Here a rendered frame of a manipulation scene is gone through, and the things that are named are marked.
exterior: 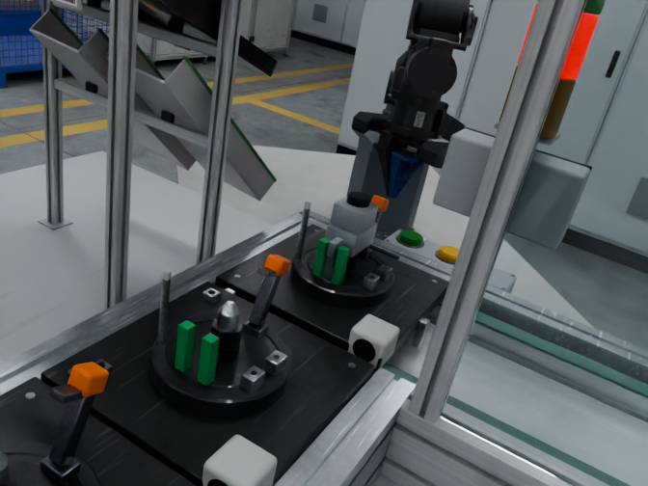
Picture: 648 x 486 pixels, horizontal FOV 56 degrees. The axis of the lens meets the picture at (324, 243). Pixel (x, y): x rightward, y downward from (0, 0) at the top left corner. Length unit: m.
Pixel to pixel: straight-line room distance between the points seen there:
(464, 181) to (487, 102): 3.30
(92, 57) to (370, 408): 0.58
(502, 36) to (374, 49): 0.82
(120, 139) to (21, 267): 0.38
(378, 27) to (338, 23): 4.76
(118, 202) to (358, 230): 0.29
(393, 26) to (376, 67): 0.27
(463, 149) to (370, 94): 3.59
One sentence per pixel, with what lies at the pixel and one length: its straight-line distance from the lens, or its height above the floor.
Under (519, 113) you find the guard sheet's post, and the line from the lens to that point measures 0.53.
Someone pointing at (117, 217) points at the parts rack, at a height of 1.06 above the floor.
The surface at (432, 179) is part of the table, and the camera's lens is 1.65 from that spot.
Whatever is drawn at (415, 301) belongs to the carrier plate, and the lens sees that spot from 0.82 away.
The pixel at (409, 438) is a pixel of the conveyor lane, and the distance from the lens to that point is 0.68.
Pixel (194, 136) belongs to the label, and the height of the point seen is 1.11.
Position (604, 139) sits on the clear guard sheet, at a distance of 0.52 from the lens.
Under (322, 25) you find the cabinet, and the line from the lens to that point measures 8.98.
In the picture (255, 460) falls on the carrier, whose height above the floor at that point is 0.99.
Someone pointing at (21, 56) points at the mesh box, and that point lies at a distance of 5.12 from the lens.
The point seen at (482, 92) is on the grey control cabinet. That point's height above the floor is 0.72.
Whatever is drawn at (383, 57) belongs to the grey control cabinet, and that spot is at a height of 0.76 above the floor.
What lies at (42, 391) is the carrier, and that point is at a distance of 0.62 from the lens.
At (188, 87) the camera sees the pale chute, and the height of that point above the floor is 1.18.
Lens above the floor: 1.38
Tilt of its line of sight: 26 degrees down
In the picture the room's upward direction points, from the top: 12 degrees clockwise
